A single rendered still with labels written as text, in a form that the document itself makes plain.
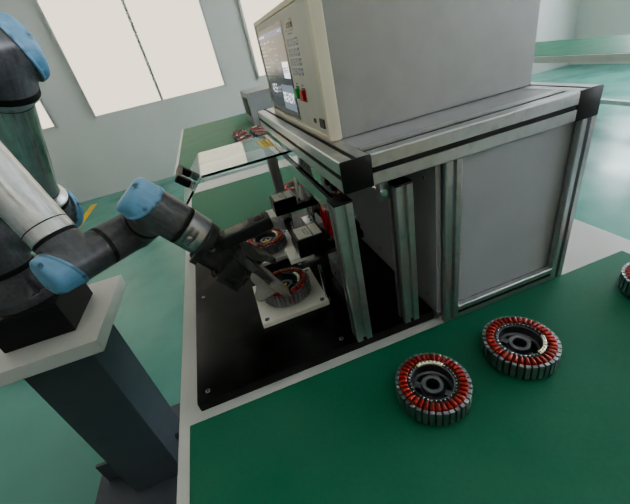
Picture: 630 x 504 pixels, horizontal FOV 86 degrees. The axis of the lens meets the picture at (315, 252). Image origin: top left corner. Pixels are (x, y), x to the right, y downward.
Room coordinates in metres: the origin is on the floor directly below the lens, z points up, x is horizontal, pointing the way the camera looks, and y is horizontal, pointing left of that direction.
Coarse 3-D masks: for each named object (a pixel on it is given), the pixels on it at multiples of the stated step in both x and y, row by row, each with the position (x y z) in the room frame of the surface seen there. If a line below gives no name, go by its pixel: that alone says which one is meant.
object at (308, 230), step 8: (312, 224) 0.67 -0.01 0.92; (296, 232) 0.65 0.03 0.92; (304, 232) 0.64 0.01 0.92; (312, 232) 0.64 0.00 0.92; (320, 232) 0.63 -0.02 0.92; (360, 232) 0.64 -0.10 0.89; (296, 240) 0.62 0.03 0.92; (304, 240) 0.62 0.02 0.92; (312, 240) 0.62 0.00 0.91; (320, 240) 0.62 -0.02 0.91; (328, 240) 0.63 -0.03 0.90; (288, 248) 0.66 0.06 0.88; (296, 248) 0.63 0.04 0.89; (304, 248) 0.61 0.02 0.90; (312, 248) 0.61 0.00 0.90; (320, 248) 0.62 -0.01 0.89; (328, 248) 0.62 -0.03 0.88; (288, 256) 0.63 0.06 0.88; (296, 256) 0.62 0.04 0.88; (304, 256) 0.61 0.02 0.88; (312, 256) 0.62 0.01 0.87
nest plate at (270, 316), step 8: (312, 280) 0.66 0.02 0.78; (312, 288) 0.63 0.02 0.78; (320, 288) 0.62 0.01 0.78; (312, 296) 0.60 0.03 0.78; (320, 296) 0.60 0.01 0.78; (264, 304) 0.61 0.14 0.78; (296, 304) 0.59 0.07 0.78; (304, 304) 0.58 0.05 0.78; (312, 304) 0.57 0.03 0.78; (320, 304) 0.57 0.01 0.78; (328, 304) 0.57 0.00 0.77; (264, 312) 0.59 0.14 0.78; (272, 312) 0.58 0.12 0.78; (280, 312) 0.57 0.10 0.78; (288, 312) 0.57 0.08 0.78; (296, 312) 0.56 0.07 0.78; (304, 312) 0.56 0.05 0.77; (264, 320) 0.56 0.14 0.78; (272, 320) 0.55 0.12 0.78; (280, 320) 0.55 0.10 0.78; (264, 328) 0.55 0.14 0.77
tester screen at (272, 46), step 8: (272, 32) 0.80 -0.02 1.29; (280, 32) 0.74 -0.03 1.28; (264, 40) 0.90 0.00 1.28; (272, 40) 0.82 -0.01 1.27; (280, 40) 0.75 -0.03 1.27; (264, 48) 0.92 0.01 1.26; (272, 48) 0.83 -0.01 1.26; (280, 48) 0.76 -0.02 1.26; (264, 56) 0.94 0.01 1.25; (272, 56) 0.85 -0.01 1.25; (280, 56) 0.78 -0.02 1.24; (272, 64) 0.87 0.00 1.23; (272, 72) 0.89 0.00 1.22; (272, 80) 0.92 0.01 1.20; (280, 80) 0.83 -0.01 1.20; (288, 80) 0.75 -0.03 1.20; (272, 88) 0.94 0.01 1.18; (280, 88) 0.84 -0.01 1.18; (280, 96) 0.87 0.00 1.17; (280, 104) 0.89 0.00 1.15; (296, 104) 0.73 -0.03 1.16; (296, 112) 0.74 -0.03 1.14
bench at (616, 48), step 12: (612, 36) 3.43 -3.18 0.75; (624, 36) 3.27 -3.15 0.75; (540, 48) 3.73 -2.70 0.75; (552, 48) 3.55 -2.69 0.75; (564, 48) 3.38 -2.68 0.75; (576, 48) 3.23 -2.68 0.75; (588, 48) 3.09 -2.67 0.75; (600, 48) 2.96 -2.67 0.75; (612, 48) 2.85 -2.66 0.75; (624, 48) 2.73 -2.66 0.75; (540, 60) 3.24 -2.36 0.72; (552, 60) 3.13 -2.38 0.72; (564, 60) 3.01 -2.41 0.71; (576, 60) 2.91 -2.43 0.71; (588, 60) 2.81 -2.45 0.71; (600, 60) 2.72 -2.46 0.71; (612, 60) 2.63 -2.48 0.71; (624, 60) 2.55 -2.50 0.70
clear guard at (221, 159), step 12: (240, 144) 0.95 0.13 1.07; (252, 144) 0.91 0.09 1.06; (276, 144) 0.85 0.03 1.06; (204, 156) 0.90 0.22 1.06; (216, 156) 0.87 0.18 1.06; (228, 156) 0.84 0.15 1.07; (240, 156) 0.82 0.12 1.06; (252, 156) 0.79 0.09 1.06; (264, 156) 0.77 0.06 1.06; (276, 156) 0.76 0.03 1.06; (192, 168) 0.91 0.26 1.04; (204, 168) 0.78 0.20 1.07; (216, 168) 0.76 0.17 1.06; (228, 168) 0.74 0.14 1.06; (192, 180) 0.80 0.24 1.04; (192, 192) 0.72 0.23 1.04
